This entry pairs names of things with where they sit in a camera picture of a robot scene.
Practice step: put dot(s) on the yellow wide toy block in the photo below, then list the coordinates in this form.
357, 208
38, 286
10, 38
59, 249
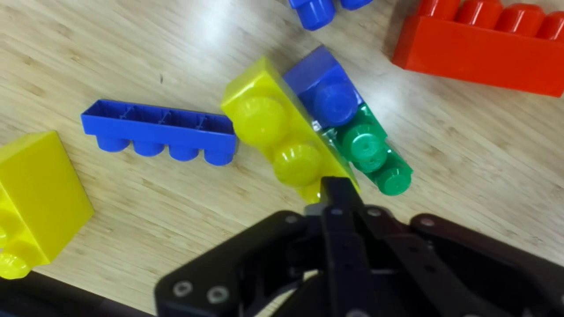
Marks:
282, 126

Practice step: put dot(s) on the blue long toy block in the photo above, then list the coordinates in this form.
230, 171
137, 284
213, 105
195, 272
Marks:
158, 133
317, 11

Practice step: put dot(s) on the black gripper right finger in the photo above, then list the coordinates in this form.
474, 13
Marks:
445, 265

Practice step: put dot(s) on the yellow tall toy block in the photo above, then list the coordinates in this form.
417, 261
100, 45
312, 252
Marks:
40, 200

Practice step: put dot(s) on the red long toy block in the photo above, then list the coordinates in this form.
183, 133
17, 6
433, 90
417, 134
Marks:
486, 50

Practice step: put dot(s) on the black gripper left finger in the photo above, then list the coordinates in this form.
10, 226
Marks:
264, 265

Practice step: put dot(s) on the green toy block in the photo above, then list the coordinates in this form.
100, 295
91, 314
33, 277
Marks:
394, 177
363, 143

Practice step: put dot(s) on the blue square toy block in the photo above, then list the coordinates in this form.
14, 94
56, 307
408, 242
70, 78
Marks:
326, 89

